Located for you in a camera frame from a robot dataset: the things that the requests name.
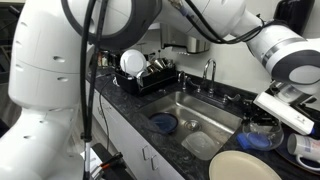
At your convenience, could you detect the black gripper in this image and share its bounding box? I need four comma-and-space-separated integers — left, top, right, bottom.
242, 98, 280, 128

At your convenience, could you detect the clear glass cup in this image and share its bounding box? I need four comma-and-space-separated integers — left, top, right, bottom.
242, 120, 285, 152

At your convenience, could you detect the white round plate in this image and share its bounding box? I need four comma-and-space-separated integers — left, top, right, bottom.
208, 150, 284, 180

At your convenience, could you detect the dark blue plate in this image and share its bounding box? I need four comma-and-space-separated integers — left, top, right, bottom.
148, 111, 179, 135

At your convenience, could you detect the stainless steel cup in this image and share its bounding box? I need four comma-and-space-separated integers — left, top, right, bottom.
153, 58, 169, 71

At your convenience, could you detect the large white plate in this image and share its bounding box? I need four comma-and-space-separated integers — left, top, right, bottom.
119, 49, 148, 78

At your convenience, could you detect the blue sponge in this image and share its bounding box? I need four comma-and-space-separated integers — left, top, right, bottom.
236, 132, 273, 150

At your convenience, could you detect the black flat tray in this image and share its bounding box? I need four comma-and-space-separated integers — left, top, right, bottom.
274, 146, 320, 177

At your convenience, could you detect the white printed mug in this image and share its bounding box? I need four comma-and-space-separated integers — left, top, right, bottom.
287, 133, 320, 173

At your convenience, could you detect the stainless steel sink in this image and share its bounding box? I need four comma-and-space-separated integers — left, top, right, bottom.
138, 90, 244, 163

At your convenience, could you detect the clear plastic container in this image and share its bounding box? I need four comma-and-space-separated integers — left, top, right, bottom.
180, 130, 222, 162

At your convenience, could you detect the chrome sink faucet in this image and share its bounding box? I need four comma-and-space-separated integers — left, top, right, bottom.
186, 58, 243, 106

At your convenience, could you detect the steel paper towel dispenser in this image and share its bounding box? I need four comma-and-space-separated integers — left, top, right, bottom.
159, 23, 212, 56

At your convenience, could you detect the black dish rack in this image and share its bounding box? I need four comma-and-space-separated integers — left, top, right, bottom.
114, 64, 178, 98

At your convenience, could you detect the black orange clamp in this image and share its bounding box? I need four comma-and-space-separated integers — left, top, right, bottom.
99, 151, 124, 169

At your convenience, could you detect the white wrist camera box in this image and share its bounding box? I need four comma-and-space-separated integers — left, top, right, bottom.
253, 91, 315, 136

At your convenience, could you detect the black wall soap dispenser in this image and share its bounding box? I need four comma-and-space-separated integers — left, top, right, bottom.
273, 0, 316, 36

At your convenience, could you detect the silver cabinet handle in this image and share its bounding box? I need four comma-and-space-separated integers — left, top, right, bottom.
142, 144, 151, 162
150, 154, 160, 172

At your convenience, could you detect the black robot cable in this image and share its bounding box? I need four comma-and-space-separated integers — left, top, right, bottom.
79, 0, 111, 180

